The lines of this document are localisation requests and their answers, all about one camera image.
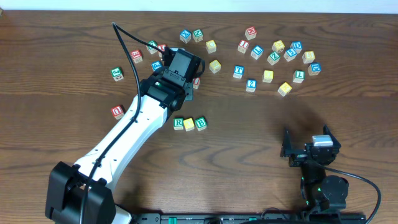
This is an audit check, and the red G block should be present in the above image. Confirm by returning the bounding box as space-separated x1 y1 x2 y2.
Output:
130 50 143 63

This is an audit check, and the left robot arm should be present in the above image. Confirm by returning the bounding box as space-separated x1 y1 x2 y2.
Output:
45 70 194 223

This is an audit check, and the red U block near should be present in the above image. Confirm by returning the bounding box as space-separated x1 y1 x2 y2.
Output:
111 105 124 119

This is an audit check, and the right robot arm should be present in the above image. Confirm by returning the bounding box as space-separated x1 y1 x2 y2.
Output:
280 126 349 223

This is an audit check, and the blue D block far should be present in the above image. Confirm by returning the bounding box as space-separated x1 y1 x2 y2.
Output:
290 41 303 54

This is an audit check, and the yellow 8 block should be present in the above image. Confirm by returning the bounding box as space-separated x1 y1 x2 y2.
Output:
302 51 315 64

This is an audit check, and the green R block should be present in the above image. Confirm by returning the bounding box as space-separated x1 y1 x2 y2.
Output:
173 118 184 130

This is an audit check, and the green N block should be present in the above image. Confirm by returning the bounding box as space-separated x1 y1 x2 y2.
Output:
192 29 203 42

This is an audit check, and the green B block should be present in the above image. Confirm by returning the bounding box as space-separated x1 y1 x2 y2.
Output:
195 117 207 131

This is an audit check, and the blue T block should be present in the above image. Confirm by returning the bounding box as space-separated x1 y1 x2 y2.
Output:
233 65 244 79

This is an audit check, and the blue d block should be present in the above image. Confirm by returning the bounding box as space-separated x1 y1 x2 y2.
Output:
308 63 322 76
290 41 303 54

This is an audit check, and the yellow K block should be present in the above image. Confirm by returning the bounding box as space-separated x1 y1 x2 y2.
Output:
277 82 292 96

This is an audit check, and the green 7 block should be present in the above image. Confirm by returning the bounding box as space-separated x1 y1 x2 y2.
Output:
292 70 305 83

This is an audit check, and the green Z block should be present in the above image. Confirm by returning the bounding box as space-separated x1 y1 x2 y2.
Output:
267 52 280 65

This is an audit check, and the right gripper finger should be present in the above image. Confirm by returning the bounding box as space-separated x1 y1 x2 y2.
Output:
323 124 338 145
280 128 293 157

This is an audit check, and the blue L block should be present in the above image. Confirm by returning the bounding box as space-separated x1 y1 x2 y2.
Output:
251 45 264 60

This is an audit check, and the red I block far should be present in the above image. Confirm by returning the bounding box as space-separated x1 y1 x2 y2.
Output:
238 40 249 54

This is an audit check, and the blue 5 block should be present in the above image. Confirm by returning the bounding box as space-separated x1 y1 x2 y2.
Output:
284 48 297 62

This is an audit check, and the red I block near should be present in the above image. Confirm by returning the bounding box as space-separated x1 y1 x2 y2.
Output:
193 78 201 89

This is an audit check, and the yellow block far right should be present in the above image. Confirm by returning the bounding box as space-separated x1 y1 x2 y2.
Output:
272 40 285 54

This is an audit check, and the blue 2 block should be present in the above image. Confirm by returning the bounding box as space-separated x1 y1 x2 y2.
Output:
246 79 257 92

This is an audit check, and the blue D block right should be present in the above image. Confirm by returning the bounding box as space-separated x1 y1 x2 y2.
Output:
308 63 322 76

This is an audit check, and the yellow C block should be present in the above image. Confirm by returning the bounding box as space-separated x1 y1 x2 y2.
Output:
205 40 217 54

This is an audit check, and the red Y block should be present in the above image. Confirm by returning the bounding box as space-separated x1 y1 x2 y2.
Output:
157 44 167 58

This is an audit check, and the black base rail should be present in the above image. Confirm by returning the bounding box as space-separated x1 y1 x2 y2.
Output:
130 213 366 224

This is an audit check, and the blue X block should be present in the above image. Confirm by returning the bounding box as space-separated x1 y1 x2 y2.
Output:
179 29 192 44

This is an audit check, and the yellow O block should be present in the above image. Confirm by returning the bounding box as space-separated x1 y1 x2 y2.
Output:
262 70 274 83
183 118 195 131

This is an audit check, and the red i block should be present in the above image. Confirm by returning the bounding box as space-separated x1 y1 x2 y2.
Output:
193 78 201 89
238 40 249 54

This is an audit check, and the yellow block centre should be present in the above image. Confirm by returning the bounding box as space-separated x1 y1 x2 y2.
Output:
209 60 221 73

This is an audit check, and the green F block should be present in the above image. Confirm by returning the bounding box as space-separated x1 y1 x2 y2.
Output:
147 40 157 55

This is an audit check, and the blue P block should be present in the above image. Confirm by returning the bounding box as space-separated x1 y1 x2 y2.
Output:
151 60 163 71

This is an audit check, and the green J block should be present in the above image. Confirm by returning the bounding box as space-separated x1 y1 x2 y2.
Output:
111 67 124 82

